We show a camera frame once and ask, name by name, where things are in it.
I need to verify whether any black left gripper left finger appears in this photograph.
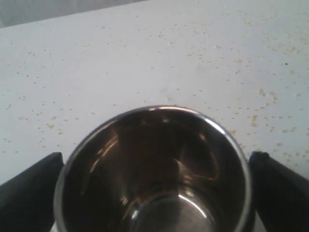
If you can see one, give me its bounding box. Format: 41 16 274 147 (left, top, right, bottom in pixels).
0 152 64 232

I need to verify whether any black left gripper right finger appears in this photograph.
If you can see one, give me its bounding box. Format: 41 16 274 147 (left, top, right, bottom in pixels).
249 151 309 232

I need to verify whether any stainless steel cup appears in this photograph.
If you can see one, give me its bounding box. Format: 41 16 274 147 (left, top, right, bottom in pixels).
54 106 255 232

